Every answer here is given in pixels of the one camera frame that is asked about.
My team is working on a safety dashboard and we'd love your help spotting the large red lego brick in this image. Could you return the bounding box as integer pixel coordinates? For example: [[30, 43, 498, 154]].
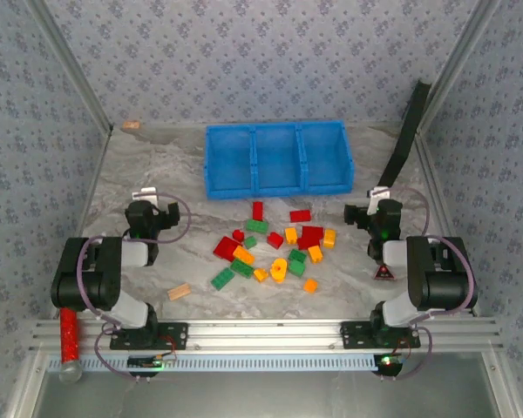
[[213, 236, 241, 261], [296, 225, 325, 251]]

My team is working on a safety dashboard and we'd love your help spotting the orange round lego piece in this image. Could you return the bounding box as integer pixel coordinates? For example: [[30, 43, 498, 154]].
[[270, 258, 289, 284]]

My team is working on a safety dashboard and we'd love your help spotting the red triangle sign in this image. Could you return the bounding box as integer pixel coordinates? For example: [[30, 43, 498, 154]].
[[371, 263, 397, 284]]

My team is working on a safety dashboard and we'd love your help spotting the grooved wooden block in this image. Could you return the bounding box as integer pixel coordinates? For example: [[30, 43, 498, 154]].
[[166, 282, 192, 302]]

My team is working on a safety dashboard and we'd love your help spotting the long orange lego brick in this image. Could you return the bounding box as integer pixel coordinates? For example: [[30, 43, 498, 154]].
[[232, 246, 256, 265]]

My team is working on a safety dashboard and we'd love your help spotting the small circuit board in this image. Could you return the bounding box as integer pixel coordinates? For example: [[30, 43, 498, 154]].
[[127, 354, 178, 369], [374, 353, 404, 371]]

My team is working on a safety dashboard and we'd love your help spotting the red glitter tube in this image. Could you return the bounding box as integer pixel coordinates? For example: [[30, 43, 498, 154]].
[[58, 307, 83, 384]]

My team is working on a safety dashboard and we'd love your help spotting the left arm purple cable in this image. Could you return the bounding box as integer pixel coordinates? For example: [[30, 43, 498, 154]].
[[76, 191, 192, 384]]

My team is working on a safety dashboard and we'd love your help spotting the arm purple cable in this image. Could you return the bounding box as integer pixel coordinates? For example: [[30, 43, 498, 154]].
[[377, 186, 477, 382], [76, 191, 192, 384]]

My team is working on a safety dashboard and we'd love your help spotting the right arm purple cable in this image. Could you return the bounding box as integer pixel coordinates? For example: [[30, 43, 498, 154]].
[[377, 186, 477, 382]]

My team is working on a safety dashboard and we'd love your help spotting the aluminium side rail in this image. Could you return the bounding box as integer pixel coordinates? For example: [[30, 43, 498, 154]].
[[416, 125, 483, 317], [50, 125, 114, 321]]

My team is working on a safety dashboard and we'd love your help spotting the black strap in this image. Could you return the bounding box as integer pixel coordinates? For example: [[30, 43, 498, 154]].
[[377, 79, 432, 191]]

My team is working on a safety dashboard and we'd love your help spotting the aluminium mounting rail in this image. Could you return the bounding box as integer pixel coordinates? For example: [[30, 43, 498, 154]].
[[29, 317, 505, 353]]

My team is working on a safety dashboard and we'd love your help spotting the light blue cable duct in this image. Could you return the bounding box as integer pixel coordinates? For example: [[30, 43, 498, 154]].
[[46, 352, 380, 374]]

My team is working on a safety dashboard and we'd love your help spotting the aluminium frame post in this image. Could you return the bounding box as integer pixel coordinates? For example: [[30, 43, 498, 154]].
[[25, 0, 115, 132], [417, 0, 505, 131]]

